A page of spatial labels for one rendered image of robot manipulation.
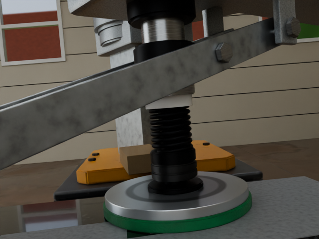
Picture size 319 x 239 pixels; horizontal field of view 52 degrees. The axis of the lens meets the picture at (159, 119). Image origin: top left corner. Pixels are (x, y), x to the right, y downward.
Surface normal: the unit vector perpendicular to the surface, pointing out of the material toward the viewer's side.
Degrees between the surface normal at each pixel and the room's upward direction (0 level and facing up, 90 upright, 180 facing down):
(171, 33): 90
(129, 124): 90
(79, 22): 90
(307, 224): 0
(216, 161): 90
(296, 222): 0
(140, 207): 0
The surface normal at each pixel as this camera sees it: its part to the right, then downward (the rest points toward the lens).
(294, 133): 0.04, 0.05
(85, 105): 0.62, -0.01
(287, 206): -0.08, -1.00
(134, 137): -0.82, 0.10
